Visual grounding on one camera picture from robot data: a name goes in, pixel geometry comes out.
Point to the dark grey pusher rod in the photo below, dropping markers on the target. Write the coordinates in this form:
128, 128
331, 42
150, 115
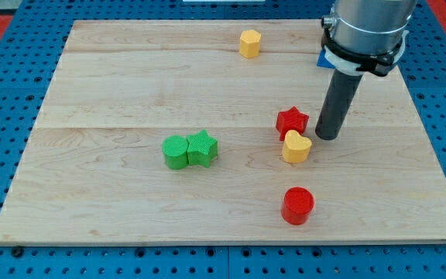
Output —
340, 93

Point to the black white tool mount ring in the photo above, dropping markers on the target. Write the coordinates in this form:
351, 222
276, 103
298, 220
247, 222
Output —
355, 64

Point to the yellow heart block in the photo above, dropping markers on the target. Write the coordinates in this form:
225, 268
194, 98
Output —
296, 147

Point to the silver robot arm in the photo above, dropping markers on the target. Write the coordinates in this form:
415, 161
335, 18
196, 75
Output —
360, 36

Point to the blue triangle block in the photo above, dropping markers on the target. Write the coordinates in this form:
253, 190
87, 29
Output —
323, 62

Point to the red star block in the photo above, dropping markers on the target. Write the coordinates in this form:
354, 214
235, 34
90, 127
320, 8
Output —
291, 119

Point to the yellow hexagon block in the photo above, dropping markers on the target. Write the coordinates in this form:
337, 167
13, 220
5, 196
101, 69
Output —
249, 43

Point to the red cylinder block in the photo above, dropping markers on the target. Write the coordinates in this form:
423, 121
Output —
297, 205

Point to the light wooden board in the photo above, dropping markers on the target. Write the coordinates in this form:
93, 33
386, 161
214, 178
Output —
93, 171

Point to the green star block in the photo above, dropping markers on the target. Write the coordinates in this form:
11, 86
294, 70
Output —
202, 148

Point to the green cylinder block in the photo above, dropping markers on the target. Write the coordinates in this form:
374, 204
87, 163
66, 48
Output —
174, 150

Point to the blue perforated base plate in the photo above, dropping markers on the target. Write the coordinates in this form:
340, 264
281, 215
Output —
29, 51

